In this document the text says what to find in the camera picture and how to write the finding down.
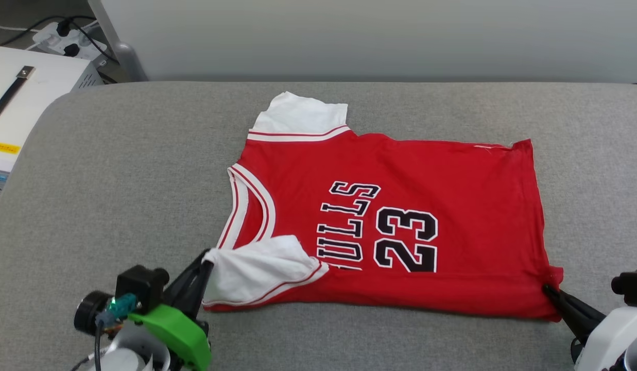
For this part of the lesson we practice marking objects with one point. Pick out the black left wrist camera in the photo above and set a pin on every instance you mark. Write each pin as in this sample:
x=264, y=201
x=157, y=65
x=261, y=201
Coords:
x=138, y=286

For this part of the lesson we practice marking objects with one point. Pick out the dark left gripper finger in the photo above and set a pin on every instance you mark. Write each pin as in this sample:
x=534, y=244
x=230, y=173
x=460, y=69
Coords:
x=182, y=288
x=197, y=301

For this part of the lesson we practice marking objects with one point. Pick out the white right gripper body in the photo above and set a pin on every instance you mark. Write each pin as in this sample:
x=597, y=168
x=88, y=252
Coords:
x=606, y=345

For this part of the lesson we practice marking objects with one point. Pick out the white power strip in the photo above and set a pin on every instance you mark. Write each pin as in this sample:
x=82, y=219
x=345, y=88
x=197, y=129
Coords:
x=81, y=38

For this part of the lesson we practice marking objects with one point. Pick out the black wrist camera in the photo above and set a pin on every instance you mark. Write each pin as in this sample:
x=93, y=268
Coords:
x=632, y=286
x=138, y=286

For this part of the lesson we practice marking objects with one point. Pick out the white equipment box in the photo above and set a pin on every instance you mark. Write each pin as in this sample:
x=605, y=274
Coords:
x=45, y=87

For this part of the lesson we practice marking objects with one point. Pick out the white partition panel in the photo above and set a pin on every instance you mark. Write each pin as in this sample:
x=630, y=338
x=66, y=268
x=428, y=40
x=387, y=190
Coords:
x=349, y=36

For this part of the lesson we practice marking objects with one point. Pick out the yellow box label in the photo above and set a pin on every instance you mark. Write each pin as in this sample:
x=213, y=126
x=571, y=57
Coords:
x=5, y=148

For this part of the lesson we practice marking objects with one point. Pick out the red and white basketball jersey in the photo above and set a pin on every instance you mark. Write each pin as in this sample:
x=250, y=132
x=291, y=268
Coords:
x=452, y=180

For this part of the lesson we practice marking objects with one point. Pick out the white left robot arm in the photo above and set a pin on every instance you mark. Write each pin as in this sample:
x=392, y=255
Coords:
x=127, y=350

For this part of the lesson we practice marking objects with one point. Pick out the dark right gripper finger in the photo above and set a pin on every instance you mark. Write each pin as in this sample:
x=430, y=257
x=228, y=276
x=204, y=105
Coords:
x=573, y=322
x=586, y=312

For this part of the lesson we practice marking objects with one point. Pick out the grey partition foot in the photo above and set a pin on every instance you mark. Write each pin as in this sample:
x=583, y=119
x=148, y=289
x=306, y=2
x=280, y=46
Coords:
x=130, y=62

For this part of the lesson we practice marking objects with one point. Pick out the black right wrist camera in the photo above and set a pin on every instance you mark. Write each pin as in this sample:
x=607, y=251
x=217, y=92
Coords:
x=632, y=286

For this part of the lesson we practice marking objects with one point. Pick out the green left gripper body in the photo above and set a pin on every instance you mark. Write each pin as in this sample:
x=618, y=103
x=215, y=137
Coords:
x=179, y=335

